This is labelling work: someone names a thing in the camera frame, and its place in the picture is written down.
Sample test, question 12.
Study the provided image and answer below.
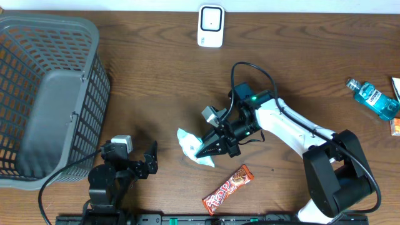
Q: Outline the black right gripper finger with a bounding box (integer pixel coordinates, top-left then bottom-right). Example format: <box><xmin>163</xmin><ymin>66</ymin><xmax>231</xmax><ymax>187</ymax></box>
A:
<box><xmin>195</xmin><ymin>137</ymin><xmax>228</xmax><ymax>158</ymax></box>
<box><xmin>202</xmin><ymin>126</ymin><xmax>224</xmax><ymax>143</ymax></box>

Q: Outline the teal tissue pack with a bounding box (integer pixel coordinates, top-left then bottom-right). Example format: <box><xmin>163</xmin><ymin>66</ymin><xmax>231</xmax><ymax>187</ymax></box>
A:
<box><xmin>177</xmin><ymin>128</ymin><xmax>215</xmax><ymax>168</ymax></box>

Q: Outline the red brown snack bar wrapper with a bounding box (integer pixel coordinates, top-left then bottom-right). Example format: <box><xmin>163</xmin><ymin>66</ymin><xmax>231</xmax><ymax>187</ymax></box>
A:
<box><xmin>202</xmin><ymin>164</ymin><xmax>254</xmax><ymax>216</ymax></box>

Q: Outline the blue mouthwash bottle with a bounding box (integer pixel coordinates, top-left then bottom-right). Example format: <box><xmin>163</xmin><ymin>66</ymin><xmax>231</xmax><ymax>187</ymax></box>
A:
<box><xmin>346</xmin><ymin>78</ymin><xmax>399</xmax><ymax>121</ymax></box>

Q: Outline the small orange snack packet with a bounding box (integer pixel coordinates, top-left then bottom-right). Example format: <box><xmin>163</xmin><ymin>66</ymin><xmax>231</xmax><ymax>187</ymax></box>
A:
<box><xmin>390</xmin><ymin>118</ymin><xmax>400</xmax><ymax>136</ymax></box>

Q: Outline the yellow chips bag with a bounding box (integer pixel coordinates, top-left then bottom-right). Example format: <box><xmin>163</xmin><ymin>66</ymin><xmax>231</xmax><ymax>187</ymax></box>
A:
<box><xmin>391</xmin><ymin>77</ymin><xmax>400</xmax><ymax>102</ymax></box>

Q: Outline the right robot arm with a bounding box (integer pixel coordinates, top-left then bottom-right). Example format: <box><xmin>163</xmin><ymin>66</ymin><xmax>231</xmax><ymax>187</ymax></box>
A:
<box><xmin>196</xmin><ymin>82</ymin><xmax>377</xmax><ymax>224</ymax></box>

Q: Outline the grey plastic shopping basket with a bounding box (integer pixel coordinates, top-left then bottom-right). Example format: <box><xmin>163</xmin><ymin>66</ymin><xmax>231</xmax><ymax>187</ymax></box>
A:
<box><xmin>1</xmin><ymin>12</ymin><xmax>110</xmax><ymax>190</ymax></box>

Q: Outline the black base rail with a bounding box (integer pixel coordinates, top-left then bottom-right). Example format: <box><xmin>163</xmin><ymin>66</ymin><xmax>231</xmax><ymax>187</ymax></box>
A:
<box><xmin>55</xmin><ymin>214</ymin><xmax>369</xmax><ymax>225</ymax></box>

